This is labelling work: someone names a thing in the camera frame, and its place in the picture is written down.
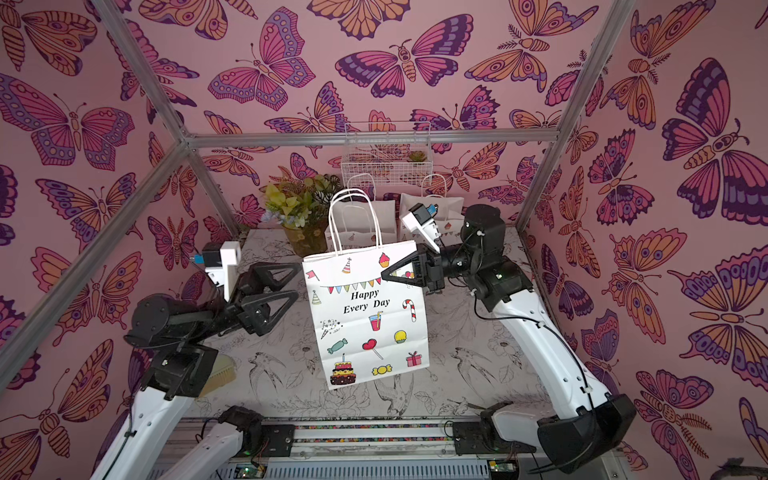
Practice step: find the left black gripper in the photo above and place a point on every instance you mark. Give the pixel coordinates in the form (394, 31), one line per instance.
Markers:
(253, 313)

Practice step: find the white wire wall basket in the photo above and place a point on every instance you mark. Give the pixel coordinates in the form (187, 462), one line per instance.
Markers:
(381, 148)

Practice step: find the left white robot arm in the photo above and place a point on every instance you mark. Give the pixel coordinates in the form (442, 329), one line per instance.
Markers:
(174, 333)

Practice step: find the small succulent in basket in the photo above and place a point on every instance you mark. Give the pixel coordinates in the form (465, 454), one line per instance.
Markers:
(417, 156)

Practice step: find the back left white paper bag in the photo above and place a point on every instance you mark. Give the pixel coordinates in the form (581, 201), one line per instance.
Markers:
(354, 219)

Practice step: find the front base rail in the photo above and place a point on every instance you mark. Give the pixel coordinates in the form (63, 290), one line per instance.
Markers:
(404, 449)

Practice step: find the potted green plant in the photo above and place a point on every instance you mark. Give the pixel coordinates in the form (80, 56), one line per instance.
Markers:
(301, 207)

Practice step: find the back right white paper bag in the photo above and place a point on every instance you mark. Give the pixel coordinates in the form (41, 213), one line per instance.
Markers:
(448, 215)

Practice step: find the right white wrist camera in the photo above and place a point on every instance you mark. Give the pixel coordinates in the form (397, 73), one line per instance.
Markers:
(419, 219)

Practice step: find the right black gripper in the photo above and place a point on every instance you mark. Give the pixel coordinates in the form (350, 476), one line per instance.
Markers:
(429, 268)

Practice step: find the white party paper bag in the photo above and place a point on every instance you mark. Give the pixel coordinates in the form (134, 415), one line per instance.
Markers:
(366, 329)

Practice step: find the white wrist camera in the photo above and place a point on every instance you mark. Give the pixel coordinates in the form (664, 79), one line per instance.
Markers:
(419, 219)
(220, 262)

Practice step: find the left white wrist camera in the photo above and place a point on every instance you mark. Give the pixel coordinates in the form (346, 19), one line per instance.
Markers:
(220, 262)

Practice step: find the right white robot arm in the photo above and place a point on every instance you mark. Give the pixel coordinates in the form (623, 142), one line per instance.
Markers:
(588, 420)

